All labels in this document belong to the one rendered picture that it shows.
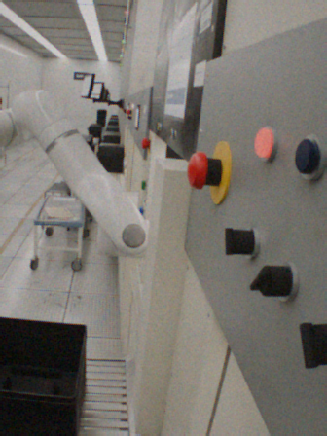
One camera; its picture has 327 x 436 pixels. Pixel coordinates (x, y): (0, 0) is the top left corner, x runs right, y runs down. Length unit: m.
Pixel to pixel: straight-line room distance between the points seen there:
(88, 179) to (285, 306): 0.62
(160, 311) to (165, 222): 0.15
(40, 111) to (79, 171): 0.16
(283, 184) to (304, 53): 0.09
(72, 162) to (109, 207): 0.15
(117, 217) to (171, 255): 0.19
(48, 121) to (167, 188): 0.39
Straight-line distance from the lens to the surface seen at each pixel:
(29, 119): 0.88
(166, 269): 0.59
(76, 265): 3.43
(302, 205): 0.24
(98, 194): 0.76
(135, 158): 2.78
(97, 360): 1.18
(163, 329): 0.65
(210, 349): 0.47
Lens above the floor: 1.49
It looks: 17 degrees down
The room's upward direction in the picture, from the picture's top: 6 degrees clockwise
